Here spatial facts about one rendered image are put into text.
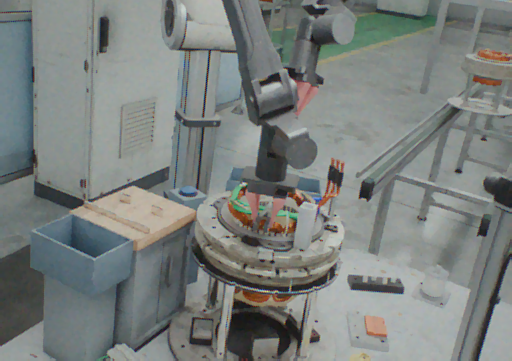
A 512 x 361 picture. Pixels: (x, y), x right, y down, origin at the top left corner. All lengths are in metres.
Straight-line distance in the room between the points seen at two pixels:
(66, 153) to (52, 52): 0.57
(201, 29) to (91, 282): 0.70
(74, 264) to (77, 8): 2.32
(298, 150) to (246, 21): 0.22
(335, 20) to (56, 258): 0.70
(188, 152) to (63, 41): 1.91
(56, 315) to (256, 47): 0.69
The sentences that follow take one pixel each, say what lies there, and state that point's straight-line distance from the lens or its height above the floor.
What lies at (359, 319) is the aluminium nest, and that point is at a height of 0.80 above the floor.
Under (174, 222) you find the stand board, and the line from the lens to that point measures 1.33.
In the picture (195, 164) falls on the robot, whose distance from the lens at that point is 1.72.
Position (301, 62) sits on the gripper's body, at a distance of 1.24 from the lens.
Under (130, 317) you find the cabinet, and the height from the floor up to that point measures 0.88.
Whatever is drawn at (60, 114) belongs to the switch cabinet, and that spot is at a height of 0.57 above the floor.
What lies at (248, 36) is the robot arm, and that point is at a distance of 1.02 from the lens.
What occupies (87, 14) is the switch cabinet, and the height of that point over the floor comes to 1.15.
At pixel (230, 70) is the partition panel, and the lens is 5.68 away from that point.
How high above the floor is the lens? 1.67
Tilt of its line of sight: 21 degrees down
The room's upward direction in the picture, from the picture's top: 8 degrees clockwise
